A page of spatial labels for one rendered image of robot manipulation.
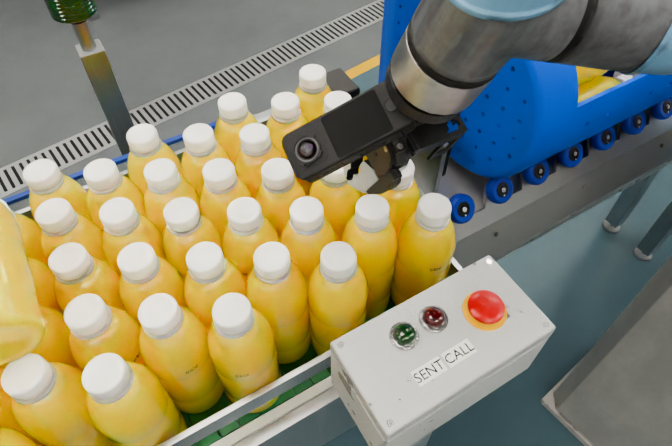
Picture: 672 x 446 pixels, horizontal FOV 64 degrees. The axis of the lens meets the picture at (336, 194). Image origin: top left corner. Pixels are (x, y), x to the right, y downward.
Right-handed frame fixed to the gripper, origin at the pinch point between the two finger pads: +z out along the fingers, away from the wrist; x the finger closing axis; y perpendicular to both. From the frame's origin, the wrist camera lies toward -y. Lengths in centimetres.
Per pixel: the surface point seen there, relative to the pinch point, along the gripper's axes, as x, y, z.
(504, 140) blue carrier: -1.8, 25.2, 4.7
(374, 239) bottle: -6.9, 0.6, 3.1
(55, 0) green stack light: 41.8, -21.2, 10.8
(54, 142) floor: 109, -38, 168
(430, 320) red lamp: -17.4, -1.6, -5.2
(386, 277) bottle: -11.0, 2.3, 9.4
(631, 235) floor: -31, 132, 104
